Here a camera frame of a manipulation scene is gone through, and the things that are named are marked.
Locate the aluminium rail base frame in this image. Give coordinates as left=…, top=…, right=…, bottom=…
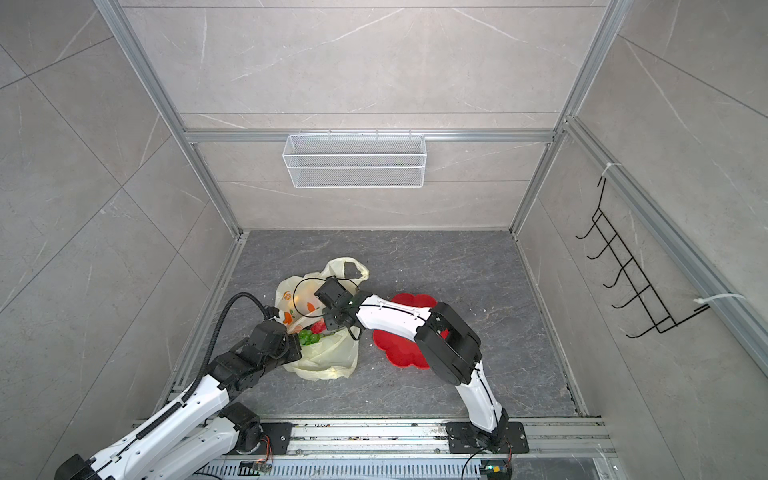
left=183, top=418, right=625, bottom=479

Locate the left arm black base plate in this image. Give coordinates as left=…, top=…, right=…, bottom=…
left=235, top=422, right=293, bottom=455

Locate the red flower-shaped plastic bowl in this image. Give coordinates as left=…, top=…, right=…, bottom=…
left=373, top=293, right=437, bottom=370

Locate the cream plastic bag orange print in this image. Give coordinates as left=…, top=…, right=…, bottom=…
left=275, top=257, right=369, bottom=381

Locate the green fake vegetable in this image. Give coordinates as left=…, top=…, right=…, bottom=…
left=298, top=329, right=323, bottom=346

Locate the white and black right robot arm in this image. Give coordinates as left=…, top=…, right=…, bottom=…
left=314, top=277, right=508, bottom=442

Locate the white zip tie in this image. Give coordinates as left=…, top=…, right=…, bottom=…
left=693, top=293, right=746, bottom=305

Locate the red fake fruit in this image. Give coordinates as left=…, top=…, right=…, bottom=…
left=310, top=320, right=327, bottom=334

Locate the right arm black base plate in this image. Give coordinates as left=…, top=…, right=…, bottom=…
left=444, top=422, right=530, bottom=454

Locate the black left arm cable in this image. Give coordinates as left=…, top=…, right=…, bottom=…
left=179, top=291, right=278, bottom=403

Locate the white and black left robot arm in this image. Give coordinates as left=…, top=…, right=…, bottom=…
left=54, top=320, right=301, bottom=479

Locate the black wire hook rack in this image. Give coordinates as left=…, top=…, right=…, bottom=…
left=575, top=178, right=711, bottom=339

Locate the white wire mesh basket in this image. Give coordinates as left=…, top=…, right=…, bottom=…
left=282, top=133, right=428, bottom=189

